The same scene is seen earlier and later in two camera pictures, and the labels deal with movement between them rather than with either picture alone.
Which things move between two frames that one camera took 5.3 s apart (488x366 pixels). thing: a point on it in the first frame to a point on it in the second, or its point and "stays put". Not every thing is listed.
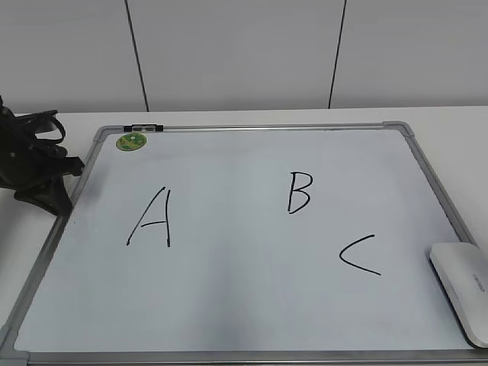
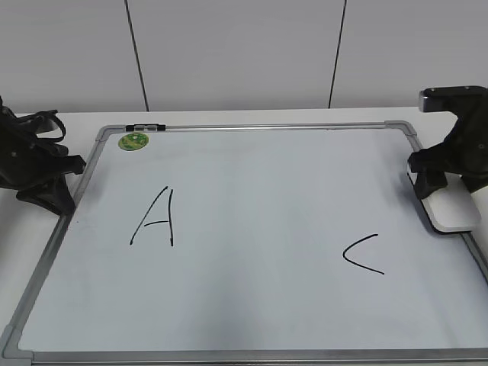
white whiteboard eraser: (463, 268) to (453, 210)
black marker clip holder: (143, 128) stays put
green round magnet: (131, 142) stays put
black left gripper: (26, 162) stays put
